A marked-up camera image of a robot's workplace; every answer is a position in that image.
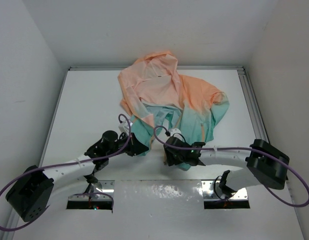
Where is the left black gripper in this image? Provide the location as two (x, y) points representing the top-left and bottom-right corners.
(107, 131), (149, 157)

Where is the orange and teal jacket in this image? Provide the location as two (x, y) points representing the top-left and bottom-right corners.
(117, 51), (230, 147)

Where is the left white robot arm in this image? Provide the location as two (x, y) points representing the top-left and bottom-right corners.
(5, 130), (149, 223)

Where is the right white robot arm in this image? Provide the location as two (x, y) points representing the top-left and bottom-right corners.
(163, 136), (290, 197)

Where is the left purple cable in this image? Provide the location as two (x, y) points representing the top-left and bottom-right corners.
(0, 113), (133, 231)

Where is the purple cable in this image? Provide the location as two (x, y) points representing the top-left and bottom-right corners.
(153, 125), (309, 208)
(0, 113), (133, 231)

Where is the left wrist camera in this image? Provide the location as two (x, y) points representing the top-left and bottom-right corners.
(118, 120), (132, 135)

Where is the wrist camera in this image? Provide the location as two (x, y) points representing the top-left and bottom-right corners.
(118, 120), (132, 135)
(168, 128), (183, 140)

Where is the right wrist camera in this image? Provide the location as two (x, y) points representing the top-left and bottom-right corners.
(168, 128), (183, 140)

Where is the metal base plate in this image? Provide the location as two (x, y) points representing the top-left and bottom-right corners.
(66, 179), (250, 210)

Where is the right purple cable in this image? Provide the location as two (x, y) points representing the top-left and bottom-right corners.
(153, 125), (309, 208)

